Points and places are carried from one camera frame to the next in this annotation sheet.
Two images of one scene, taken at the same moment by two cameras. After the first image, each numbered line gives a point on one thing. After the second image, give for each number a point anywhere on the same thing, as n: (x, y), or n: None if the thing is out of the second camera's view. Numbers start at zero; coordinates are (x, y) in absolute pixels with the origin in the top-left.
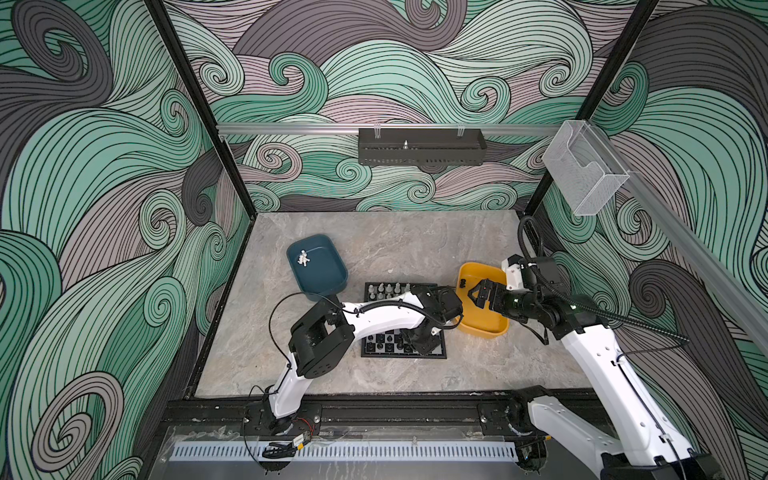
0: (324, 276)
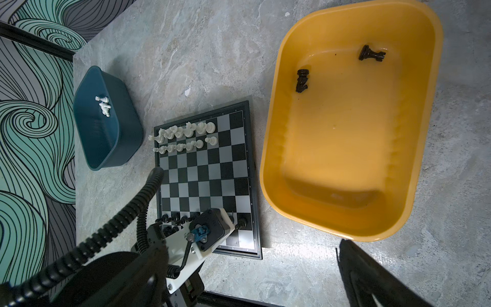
0: (109, 125)
